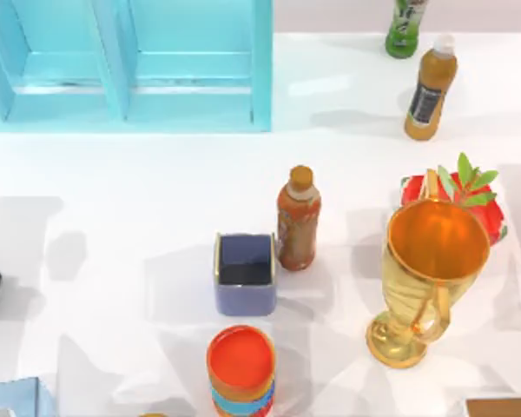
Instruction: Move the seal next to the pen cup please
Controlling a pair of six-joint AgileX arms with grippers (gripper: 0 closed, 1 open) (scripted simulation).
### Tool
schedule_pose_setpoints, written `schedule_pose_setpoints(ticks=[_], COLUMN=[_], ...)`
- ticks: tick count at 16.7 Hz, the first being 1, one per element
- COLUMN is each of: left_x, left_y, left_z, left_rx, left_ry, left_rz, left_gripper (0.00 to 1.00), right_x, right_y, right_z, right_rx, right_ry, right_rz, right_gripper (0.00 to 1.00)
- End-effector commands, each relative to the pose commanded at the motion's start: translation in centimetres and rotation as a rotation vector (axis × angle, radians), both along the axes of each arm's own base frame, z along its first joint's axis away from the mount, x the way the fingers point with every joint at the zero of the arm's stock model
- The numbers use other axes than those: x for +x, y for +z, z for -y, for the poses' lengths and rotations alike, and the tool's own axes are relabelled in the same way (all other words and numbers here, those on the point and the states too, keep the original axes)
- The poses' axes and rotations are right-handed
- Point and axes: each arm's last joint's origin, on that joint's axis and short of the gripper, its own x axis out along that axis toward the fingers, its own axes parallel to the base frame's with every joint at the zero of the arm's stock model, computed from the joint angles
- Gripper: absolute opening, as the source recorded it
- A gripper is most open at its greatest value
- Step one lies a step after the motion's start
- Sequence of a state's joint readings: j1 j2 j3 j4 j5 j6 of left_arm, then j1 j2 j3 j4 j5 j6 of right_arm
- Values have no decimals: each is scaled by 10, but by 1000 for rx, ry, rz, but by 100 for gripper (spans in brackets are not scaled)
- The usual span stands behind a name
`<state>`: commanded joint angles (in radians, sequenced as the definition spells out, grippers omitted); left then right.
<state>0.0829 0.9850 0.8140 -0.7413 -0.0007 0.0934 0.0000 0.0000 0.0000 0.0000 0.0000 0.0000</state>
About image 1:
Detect green bottle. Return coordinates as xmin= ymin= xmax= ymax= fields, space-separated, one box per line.
xmin=385 ymin=0 xmax=433 ymax=59

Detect orange cup with coloured bands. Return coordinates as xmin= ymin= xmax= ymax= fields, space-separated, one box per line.
xmin=206 ymin=324 xmax=277 ymax=417

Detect red pot with green plant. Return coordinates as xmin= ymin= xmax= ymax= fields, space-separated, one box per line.
xmin=399 ymin=151 xmax=509 ymax=248

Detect amber bottle with white cap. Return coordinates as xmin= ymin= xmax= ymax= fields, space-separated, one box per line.
xmin=403 ymin=33 xmax=458 ymax=142

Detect orange-brown bottle with tan cap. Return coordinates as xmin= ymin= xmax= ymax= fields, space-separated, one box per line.
xmin=276 ymin=164 xmax=323 ymax=273

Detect light blue box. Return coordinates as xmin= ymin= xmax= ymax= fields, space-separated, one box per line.
xmin=0 ymin=376 xmax=58 ymax=417

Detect gold trophy cup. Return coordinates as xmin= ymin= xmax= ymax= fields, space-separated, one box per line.
xmin=366 ymin=169 xmax=491 ymax=369

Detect light blue rack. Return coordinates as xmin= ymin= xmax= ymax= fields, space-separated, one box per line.
xmin=0 ymin=0 xmax=274 ymax=135

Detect blue-grey square plant pot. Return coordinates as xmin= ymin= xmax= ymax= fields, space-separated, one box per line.
xmin=212 ymin=232 xmax=278 ymax=318

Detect brown flat block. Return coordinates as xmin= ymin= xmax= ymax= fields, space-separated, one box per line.
xmin=465 ymin=395 xmax=521 ymax=417

